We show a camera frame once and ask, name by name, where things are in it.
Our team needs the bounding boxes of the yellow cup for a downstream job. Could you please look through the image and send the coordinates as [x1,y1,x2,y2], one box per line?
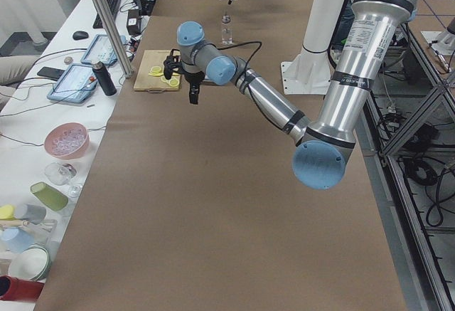
[0,204,15,221]

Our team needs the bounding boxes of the green plastic cup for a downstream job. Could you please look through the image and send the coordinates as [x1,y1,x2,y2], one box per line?
[30,181,68,211]

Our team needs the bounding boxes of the black smartphone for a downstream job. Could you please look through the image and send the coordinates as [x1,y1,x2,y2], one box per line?
[37,66,65,80]

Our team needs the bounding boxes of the blue teach pendant far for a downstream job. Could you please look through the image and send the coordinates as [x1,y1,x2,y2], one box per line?
[80,34,117,66]

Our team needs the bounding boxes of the lemon slice front near knife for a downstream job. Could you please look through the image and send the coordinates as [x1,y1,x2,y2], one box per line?
[168,78,180,88]

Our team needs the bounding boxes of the black keyboard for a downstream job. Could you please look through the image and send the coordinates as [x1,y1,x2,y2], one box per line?
[92,0,122,29]

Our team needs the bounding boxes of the bamboo cutting board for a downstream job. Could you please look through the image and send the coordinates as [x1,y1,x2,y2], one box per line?
[133,49,181,92]

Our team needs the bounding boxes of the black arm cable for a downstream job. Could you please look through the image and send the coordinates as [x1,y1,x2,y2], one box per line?
[213,40,263,63]

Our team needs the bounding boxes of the light blue cup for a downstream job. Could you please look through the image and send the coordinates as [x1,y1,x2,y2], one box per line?
[1,227,35,253]

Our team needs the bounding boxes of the lemon slice middle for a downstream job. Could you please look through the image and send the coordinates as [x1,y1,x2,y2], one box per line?
[148,70,164,77]

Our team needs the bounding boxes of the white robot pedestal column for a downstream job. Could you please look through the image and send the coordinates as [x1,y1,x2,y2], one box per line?
[282,0,345,95]

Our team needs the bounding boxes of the blue teach pendant near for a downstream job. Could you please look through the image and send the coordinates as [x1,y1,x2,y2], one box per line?
[47,63,97,104]

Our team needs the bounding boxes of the blue teach pendant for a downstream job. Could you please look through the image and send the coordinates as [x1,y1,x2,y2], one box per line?
[47,63,97,104]
[80,34,117,66]

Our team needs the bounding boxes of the black computer mouse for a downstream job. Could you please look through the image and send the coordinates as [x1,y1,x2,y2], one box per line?
[73,31,89,41]

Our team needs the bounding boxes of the wine glass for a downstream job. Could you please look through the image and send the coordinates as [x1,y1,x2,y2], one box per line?
[44,162,83,199]

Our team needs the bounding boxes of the aluminium frame post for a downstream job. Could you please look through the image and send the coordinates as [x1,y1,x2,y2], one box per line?
[92,0,133,78]

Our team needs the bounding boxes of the black thermos bottle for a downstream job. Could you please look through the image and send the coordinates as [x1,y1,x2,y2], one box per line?
[92,61,117,96]

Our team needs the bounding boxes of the lemon slice top right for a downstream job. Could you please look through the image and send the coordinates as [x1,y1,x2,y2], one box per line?
[150,65,162,71]

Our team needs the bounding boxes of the red container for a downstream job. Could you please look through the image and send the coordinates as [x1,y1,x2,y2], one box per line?
[1,275,44,302]

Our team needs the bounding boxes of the glass sauce bottle metal spout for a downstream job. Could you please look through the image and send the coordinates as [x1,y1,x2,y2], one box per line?
[221,12,233,45]

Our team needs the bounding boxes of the pink bowl with ice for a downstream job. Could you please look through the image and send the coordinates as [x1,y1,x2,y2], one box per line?
[44,122,90,159]

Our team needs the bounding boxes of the white green rimmed bowl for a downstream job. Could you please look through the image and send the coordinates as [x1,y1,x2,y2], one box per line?
[8,246,51,281]

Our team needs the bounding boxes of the grey cup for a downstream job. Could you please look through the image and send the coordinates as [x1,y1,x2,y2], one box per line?
[14,204,47,224]

